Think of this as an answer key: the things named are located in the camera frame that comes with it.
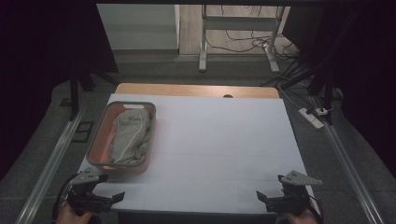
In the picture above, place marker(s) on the white plug adapter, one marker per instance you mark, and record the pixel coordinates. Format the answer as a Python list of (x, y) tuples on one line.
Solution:
[(322, 111)]

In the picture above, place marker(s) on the aluminium rail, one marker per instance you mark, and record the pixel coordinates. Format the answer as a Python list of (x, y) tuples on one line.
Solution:
[(351, 174), (46, 174)]

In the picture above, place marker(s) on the white table cover sheet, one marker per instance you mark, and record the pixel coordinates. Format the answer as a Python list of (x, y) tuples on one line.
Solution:
[(218, 140)]

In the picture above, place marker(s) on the person's right hand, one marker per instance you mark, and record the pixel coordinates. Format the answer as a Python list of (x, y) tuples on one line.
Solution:
[(303, 219)]

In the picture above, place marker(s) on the black overhead bar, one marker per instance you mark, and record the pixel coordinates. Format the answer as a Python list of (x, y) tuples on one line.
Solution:
[(249, 2)]

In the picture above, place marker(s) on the white cabinet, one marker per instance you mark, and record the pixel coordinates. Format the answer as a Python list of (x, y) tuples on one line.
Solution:
[(137, 28)]

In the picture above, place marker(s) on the black floor frame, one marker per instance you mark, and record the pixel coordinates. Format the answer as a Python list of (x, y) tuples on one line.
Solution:
[(83, 123)]

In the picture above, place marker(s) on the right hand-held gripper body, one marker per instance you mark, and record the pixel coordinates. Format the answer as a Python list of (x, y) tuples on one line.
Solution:
[(292, 199)]

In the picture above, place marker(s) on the white power strip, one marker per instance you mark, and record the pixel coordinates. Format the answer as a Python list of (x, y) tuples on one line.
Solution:
[(311, 118)]

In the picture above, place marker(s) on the grey pants with white stripe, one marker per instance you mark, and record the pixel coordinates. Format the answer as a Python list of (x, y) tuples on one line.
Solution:
[(130, 137)]

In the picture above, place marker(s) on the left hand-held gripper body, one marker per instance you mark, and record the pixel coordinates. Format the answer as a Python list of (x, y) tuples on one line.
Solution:
[(83, 199)]

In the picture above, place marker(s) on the orange basket with grey rim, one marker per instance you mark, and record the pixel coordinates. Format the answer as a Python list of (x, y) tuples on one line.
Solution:
[(101, 137)]

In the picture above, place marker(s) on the black curtain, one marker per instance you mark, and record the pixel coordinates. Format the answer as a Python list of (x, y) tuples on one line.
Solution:
[(364, 62), (37, 62)]

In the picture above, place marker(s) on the black tripod stand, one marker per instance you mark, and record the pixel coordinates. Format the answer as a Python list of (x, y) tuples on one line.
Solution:
[(73, 93), (328, 93)]

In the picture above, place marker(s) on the white metal desk frame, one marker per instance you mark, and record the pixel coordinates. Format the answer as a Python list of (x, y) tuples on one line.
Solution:
[(239, 22)]

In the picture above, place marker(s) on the person's left hand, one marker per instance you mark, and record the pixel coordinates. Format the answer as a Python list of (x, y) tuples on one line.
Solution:
[(67, 217)]

